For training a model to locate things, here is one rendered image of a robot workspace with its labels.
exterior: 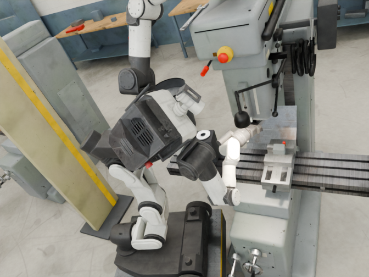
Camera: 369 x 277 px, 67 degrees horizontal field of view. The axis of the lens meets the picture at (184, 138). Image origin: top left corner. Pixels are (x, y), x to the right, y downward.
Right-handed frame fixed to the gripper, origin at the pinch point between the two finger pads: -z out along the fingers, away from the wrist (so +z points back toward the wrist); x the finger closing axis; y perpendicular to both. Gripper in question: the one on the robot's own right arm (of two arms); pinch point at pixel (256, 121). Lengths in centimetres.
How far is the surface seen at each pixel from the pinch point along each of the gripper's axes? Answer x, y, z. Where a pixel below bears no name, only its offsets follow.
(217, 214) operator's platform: 31, 84, 26
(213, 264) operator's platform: 7, 84, 57
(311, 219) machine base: -19, 103, -20
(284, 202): -22.2, 41.0, 13.2
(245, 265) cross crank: -20, 59, 50
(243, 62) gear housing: -8.0, -42.8, 10.6
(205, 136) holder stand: 31.4, 13.1, 13.5
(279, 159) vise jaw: -12.9, 21.9, 1.2
